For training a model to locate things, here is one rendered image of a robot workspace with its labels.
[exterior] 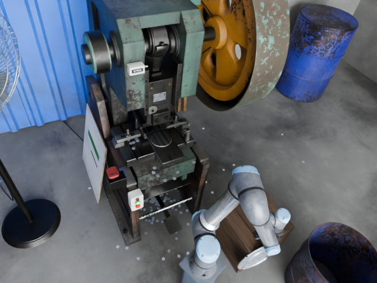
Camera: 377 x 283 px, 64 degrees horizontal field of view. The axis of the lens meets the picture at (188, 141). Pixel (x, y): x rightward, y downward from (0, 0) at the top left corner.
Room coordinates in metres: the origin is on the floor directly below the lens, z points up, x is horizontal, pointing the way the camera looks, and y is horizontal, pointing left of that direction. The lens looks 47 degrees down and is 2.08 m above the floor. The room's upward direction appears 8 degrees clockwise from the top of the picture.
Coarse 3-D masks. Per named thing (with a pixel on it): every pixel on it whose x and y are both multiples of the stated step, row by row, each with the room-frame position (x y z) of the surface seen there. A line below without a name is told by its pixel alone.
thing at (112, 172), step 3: (108, 168) 0.96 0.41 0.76; (111, 168) 0.97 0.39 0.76; (114, 168) 0.97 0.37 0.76; (108, 171) 0.95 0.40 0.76; (111, 171) 0.95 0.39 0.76; (114, 171) 0.95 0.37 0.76; (117, 171) 0.95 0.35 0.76; (108, 174) 0.93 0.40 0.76; (111, 174) 0.93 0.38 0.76; (114, 174) 0.93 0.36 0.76; (117, 174) 0.94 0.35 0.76; (108, 177) 0.91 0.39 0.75; (111, 177) 0.91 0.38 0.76; (114, 177) 0.92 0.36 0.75
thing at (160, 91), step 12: (156, 72) 1.29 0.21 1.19; (168, 72) 1.33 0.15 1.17; (156, 84) 1.24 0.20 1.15; (168, 84) 1.27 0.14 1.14; (156, 96) 1.24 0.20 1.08; (168, 96) 1.28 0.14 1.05; (156, 108) 1.23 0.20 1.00; (168, 108) 1.28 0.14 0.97; (144, 120) 1.24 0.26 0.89; (156, 120) 1.20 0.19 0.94
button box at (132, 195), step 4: (128, 192) 0.92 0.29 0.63; (132, 192) 0.92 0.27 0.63; (136, 192) 0.93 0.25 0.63; (140, 192) 0.93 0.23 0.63; (120, 196) 1.10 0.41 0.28; (128, 196) 0.90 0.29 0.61; (132, 196) 0.90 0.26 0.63; (136, 196) 0.90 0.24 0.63; (140, 196) 0.91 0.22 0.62; (128, 200) 0.91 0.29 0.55; (132, 200) 0.88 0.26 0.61; (140, 200) 0.91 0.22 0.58; (124, 204) 1.03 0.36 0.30; (132, 204) 0.88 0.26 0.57; (140, 204) 0.91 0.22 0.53; (132, 208) 0.88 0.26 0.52; (136, 208) 0.89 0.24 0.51
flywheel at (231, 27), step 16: (208, 0) 1.64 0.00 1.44; (224, 0) 1.56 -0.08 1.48; (240, 0) 1.42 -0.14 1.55; (208, 16) 1.62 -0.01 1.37; (224, 16) 1.50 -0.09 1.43; (240, 16) 1.40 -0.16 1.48; (224, 32) 1.46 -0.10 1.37; (240, 32) 1.38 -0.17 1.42; (224, 48) 1.45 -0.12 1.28; (208, 64) 1.55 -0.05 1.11; (224, 64) 1.43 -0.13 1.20; (240, 64) 1.33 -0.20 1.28; (208, 80) 1.50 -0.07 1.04; (224, 80) 1.41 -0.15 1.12; (240, 80) 1.25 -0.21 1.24; (224, 96) 1.33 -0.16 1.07; (240, 96) 1.27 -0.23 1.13
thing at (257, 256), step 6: (252, 252) 0.80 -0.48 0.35; (258, 252) 0.83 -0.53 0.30; (264, 252) 0.85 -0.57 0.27; (246, 258) 0.79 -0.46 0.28; (252, 258) 0.81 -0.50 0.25; (258, 258) 0.84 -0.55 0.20; (264, 258) 0.88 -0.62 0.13; (240, 264) 0.78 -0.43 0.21; (246, 264) 0.80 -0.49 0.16; (252, 264) 0.83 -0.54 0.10
